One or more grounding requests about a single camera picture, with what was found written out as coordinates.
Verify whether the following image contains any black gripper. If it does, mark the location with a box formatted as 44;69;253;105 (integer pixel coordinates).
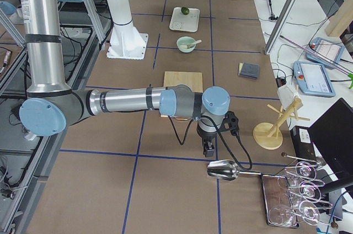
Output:
196;126;217;157

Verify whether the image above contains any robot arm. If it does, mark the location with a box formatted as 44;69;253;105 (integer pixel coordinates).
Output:
19;0;231;157

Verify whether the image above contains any green ceramic bowl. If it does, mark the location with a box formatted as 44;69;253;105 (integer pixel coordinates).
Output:
176;36;195;53

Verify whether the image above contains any metal scoop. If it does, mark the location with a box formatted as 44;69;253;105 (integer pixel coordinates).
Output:
207;159;261;181

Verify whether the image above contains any wooden mug tree stand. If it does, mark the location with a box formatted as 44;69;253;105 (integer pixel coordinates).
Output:
253;95;310;150

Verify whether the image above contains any wooden cutting board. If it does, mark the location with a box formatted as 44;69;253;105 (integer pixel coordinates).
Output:
159;71;203;120

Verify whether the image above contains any grey folded cloth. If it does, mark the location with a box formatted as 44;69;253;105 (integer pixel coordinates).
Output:
238;62;260;79

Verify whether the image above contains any black glass rack tray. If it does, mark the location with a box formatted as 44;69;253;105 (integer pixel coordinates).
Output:
260;174;299;228

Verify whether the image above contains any wine glass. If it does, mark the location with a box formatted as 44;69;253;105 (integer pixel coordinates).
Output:
268;204;295;227

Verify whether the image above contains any near blue teach pendant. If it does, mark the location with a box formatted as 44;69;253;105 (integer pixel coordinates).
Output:
293;61;336;97

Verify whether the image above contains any blue teach pendant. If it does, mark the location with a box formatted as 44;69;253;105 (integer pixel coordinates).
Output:
306;37;344;69
293;61;336;97

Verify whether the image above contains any black monitor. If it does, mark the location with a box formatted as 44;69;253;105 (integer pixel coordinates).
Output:
309;98;352;192

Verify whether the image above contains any white bear tray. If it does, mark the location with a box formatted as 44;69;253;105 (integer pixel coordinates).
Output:
169;7;200;33

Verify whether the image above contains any green avocado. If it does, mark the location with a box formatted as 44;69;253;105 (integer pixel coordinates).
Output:
181;7;190;15

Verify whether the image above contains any far blue teach pendant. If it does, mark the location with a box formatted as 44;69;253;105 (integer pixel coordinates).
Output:
306;37;344;69

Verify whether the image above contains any reacher grabber tool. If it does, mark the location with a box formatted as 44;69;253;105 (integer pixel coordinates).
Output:
280;35;352;89

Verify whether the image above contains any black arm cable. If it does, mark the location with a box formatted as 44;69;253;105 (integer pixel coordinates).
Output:
168;115;253;171

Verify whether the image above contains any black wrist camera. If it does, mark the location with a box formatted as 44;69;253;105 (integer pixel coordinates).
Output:
220;111;239;136

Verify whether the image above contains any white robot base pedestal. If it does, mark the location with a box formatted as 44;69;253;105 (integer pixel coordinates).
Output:
107;0;148;60

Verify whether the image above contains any aluminium frame post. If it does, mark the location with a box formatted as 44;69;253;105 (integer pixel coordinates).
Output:
264;0;296;55

